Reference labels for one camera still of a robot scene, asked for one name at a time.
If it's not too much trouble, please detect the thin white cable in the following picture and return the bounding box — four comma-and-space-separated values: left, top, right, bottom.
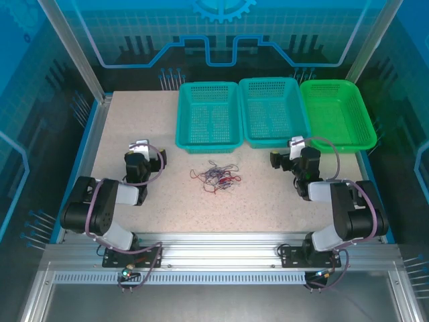
200, 156, 243, 195

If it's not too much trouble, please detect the teal plastic basket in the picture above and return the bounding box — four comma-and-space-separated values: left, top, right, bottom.
174, 81, 245, 154
237, 77, 312, 149

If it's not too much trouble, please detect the green plastic basket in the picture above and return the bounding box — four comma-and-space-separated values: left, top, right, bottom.
299, 78, 378, 154

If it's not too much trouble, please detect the small connector with LED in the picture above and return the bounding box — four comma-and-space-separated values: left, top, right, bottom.
117, 266, 141, 282
306, 268, 336, 282

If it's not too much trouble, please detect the grey metal panel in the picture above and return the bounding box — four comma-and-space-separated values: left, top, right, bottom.
42, 283, 405, 322

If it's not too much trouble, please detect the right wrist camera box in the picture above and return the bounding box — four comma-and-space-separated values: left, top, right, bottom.
287, 136, 306, 160

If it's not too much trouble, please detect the aluminium side rail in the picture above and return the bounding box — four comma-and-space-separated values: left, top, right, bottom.
55, 95, 113, 244

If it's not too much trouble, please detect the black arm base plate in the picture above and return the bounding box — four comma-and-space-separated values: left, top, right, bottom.
102, 244, 164, 268
278, 244, 343, 268

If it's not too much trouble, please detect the aluminium mounting rail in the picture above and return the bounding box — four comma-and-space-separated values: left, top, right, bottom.
40, 231, 405, 273

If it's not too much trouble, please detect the slotted cable duct strip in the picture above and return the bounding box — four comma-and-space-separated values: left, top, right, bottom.
52, 272, 308, 284

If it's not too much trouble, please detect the aluminium frame post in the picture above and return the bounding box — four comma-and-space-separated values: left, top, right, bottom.
36, 0, 114, 105
344, 0, 405, 89

